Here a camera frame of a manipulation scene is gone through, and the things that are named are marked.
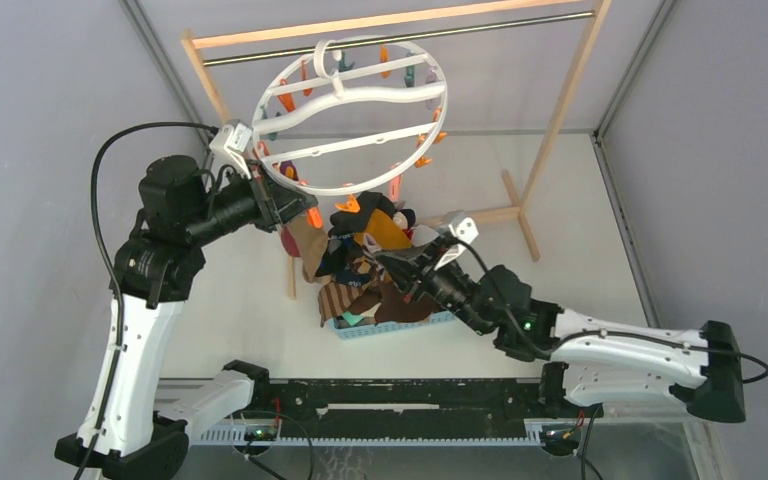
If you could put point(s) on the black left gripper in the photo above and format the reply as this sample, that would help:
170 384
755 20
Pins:
275 202

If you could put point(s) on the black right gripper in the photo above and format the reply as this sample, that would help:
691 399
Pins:
416 273

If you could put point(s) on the orange clothespin clip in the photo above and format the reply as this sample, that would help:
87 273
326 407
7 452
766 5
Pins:
351 203
314 218

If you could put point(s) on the tan brown sock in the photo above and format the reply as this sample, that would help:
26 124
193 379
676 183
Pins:
312 243

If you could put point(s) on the white round clip hanger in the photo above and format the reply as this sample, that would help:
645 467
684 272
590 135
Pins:
344 116

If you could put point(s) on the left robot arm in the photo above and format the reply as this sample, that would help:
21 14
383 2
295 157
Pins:
125 435

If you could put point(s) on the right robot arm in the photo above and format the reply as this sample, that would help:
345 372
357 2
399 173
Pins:
586 361

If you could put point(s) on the pile of mixed socks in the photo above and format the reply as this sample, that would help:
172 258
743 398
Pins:
353 287

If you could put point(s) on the teal clothespin clip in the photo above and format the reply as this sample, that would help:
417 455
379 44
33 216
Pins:
409 76

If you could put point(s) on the light blue sock basket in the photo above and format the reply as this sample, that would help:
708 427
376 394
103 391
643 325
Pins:
365 328

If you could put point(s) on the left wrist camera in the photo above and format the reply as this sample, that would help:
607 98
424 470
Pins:
229 145

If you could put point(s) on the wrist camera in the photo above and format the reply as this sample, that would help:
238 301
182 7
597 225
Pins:
456 231
229 145

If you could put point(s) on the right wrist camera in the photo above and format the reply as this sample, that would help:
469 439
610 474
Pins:
456 231

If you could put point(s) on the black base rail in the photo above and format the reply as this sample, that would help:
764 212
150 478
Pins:
403 410

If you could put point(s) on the wooden clothes rack frame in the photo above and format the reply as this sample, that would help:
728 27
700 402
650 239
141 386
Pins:
199 49

